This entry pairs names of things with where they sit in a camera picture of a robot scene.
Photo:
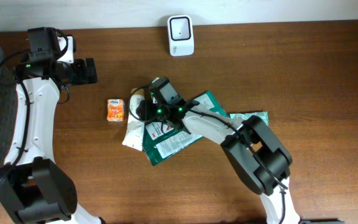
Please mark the white barcode scanner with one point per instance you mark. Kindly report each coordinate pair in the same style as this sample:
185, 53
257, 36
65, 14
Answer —
180, 35

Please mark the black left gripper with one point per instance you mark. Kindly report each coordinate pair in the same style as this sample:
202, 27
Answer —
81, 76

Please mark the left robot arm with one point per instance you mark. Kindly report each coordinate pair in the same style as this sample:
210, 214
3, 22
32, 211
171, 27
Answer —
33, 189

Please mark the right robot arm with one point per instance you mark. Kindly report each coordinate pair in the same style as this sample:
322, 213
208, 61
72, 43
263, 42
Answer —
257, 156

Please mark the orange tissue pack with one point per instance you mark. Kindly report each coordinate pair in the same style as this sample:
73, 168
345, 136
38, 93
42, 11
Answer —
115, 110

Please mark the white tube brown cap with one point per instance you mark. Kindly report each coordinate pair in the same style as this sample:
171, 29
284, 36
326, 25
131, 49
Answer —
135, 128

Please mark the green white sponge package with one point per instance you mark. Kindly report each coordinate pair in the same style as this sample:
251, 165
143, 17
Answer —
161, 141

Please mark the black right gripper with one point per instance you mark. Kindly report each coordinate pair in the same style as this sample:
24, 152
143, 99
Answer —
148, 107

